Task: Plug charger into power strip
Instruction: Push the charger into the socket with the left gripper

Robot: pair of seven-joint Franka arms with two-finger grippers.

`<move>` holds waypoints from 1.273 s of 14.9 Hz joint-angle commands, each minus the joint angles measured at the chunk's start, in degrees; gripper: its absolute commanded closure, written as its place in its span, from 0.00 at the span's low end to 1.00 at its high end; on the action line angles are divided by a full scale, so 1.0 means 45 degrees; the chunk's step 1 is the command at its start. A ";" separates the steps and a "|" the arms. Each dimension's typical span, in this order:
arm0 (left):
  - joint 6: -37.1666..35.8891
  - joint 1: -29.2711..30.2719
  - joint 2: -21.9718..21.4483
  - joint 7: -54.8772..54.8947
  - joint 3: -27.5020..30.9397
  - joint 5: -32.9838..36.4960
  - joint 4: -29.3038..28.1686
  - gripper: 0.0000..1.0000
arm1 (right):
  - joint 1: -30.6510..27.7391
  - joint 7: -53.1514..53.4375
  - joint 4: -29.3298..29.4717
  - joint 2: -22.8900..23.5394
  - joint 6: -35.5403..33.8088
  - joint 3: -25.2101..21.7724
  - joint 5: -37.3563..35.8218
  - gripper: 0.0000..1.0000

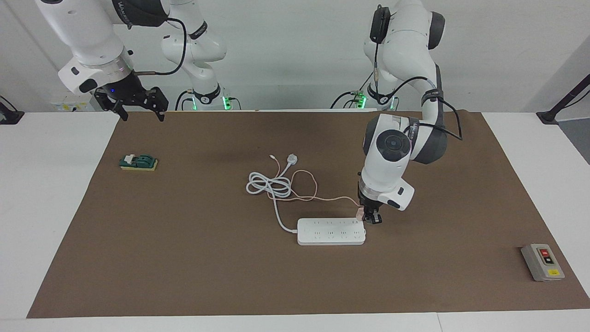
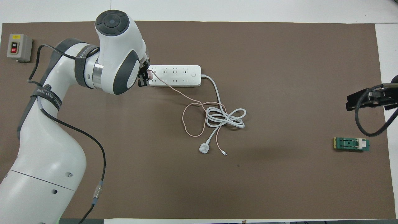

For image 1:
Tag pink charging cable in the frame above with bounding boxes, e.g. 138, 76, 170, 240
267, 154, 361, 209

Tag white power strip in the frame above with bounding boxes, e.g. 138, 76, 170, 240
297, 218, 367, 246

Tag brown table mat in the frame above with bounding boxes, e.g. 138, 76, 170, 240
27, 110, 590, 319

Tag black clamp stand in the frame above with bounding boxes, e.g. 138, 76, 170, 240
0, 96, 24, 125
536, 74, 590, 125

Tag black base cable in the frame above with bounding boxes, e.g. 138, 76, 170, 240
175, 90, 194, 111
330, 91, 365, 110

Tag green knife switch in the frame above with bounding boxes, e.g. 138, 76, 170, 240
119, 154, 158, 172

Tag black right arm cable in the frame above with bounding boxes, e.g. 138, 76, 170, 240
134, 18, 188, 76

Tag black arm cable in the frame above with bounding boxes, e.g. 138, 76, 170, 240
134, 18, 188, 76
371, 5, 463, 141

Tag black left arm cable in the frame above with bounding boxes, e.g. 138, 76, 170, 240
371, 5, 463, 141

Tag grey on-off switch box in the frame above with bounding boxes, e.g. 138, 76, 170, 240
521, 243, 566, 282

